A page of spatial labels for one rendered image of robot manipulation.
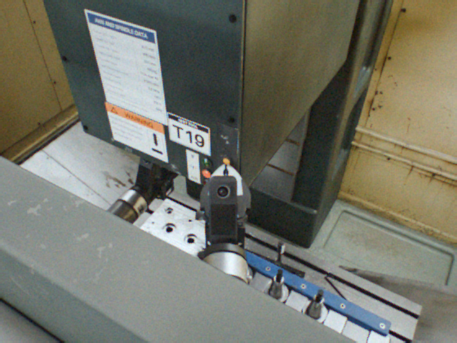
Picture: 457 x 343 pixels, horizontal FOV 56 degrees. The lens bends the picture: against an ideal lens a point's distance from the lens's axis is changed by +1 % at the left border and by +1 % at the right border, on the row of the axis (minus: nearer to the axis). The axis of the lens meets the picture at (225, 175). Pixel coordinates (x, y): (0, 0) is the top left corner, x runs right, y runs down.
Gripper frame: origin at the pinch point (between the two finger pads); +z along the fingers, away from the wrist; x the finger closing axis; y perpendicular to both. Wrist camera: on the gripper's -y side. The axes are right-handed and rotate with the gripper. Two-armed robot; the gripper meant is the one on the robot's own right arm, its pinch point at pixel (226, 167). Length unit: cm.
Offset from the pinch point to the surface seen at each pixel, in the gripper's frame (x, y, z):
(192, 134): -6.7, -3.3, 5.7
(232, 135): 1.1, -6.8, 1.1
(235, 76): 1.5, -19.3, 1.2
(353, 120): 54, 57, 87
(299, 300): 20, 49, -2
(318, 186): 37, 68, 59
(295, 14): 12.4, -22.3, 16.8
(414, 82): 70, 33, 80
